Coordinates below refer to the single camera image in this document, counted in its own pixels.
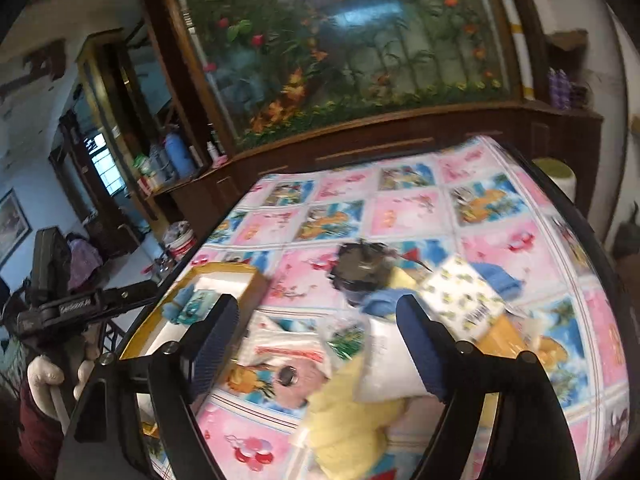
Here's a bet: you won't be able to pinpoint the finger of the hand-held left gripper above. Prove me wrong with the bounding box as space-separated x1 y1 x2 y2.
101 280 162 318

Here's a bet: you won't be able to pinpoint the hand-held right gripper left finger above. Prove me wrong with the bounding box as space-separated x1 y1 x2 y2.
52 294 241 480

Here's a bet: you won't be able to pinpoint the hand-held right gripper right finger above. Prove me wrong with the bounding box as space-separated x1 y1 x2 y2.
396 294 583 480

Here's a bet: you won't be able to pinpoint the white tissue pack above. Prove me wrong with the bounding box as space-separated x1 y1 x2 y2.
357 319 438 403

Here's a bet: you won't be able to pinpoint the small light blue towel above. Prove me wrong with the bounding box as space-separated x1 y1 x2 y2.
164 287 203 325

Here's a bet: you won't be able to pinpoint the yellow cardboard box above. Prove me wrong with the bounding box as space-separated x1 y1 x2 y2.
120 261 272 361

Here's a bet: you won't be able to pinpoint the lemon print tissue pack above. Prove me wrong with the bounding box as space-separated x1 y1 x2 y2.
419 255 507 343

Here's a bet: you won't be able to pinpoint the yellow towel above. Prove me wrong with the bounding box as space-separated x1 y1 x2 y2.
389 266 420 295
304 355 418 480

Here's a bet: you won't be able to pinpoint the white packet with red print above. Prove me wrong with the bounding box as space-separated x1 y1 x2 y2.
250 314 332 367

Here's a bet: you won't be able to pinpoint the person's left forearm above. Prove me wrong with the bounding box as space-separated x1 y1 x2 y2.
17 380 68 480

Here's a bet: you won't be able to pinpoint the person's left hand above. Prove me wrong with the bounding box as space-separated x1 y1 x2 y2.
27 355 97 403

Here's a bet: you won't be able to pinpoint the pink clothes pile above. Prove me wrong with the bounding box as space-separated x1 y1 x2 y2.
67 237 104 291

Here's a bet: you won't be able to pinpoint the white plastic bucket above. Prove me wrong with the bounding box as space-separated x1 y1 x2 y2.
164 221 199 262

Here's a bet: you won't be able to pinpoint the small black motor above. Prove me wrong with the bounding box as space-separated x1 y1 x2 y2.
334 241 397 306

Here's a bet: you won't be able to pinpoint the window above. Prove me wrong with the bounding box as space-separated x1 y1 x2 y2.
86 132 122 197

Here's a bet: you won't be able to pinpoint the blue thermos flask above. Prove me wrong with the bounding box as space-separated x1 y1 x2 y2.
167 130 195 179

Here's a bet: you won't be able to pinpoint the dark wooden cabinet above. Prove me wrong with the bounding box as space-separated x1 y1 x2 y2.
131 0 607 243

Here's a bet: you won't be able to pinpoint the green topped stool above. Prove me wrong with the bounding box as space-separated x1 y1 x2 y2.
531 157 577 202

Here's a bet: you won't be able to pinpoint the purple bottles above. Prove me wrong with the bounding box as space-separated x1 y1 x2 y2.
547 67 572 111

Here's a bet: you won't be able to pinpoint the aquarium with artificial flowers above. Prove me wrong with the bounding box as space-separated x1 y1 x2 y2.
177 0 512 145

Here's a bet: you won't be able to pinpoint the brown cardboard piece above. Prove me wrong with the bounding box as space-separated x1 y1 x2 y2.
546 29 589 52

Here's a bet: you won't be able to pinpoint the framed wall picture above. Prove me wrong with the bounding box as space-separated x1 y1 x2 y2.
0 189 33 267

